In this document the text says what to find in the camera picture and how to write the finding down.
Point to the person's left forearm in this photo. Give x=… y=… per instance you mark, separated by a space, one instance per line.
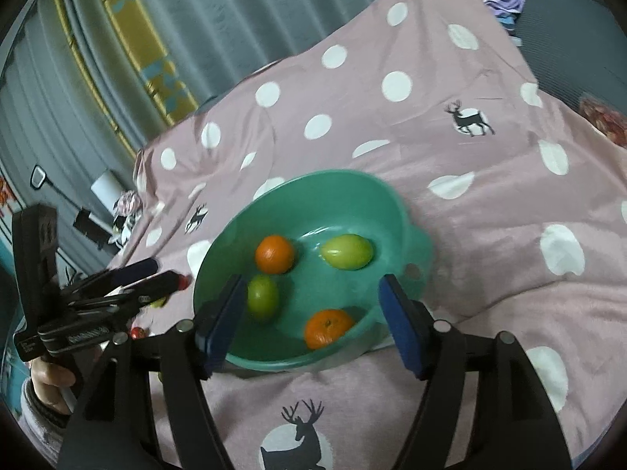
x=41 y=418

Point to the grey sofa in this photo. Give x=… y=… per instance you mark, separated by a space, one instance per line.
x=573 y=24

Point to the black framed mirror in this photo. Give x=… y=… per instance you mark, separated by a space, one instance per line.
x=38 y=176

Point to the pink polka dot blanket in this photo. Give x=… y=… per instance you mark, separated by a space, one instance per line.
x=441 y=181

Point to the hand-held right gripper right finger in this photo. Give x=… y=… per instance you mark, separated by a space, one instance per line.
x=399 y=328

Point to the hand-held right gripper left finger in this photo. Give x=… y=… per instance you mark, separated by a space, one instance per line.
x=223 y=325

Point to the grey curtain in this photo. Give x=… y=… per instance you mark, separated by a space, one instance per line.
x=235 y=14

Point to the person's left hand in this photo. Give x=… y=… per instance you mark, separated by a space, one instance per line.
x=49 y=382

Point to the small red tomato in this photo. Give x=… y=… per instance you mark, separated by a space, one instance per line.
x=137 y=333
x=182 y=282

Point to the green lemon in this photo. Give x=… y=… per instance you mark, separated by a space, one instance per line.
x=263 y=297
x=347 y=252

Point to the green plastic bowl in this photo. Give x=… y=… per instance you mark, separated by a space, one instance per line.
x=323 y=215

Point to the yellow patterned curtain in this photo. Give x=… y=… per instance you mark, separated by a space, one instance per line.
x=142 y=44

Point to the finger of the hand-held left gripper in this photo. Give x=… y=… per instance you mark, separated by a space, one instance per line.
x=127 y=270
x=149 y=285

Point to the orange mandarin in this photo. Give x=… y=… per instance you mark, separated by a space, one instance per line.
x=328 y=328
x=275 y=254

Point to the floral patterned cloth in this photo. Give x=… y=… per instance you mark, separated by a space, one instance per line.
x=127 y=204

